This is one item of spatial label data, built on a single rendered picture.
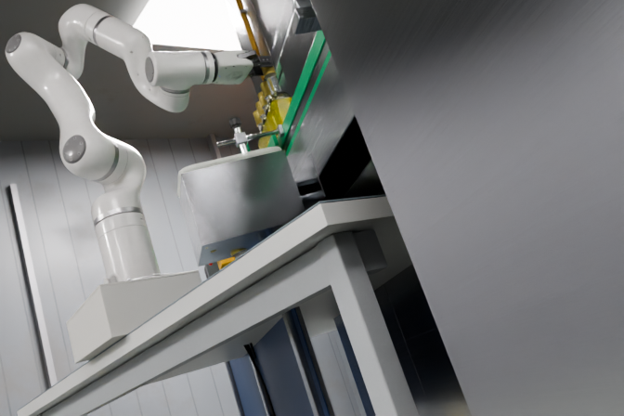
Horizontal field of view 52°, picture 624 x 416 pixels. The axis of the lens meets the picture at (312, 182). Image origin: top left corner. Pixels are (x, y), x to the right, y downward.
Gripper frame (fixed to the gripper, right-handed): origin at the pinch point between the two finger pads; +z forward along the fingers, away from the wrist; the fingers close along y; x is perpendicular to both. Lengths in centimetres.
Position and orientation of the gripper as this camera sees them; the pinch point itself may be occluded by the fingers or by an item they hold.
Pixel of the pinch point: (262, 66)
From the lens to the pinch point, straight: 176.1
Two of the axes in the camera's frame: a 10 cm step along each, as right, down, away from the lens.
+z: 8.3, -1.3, 5.5
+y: 4.6, -4.1, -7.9
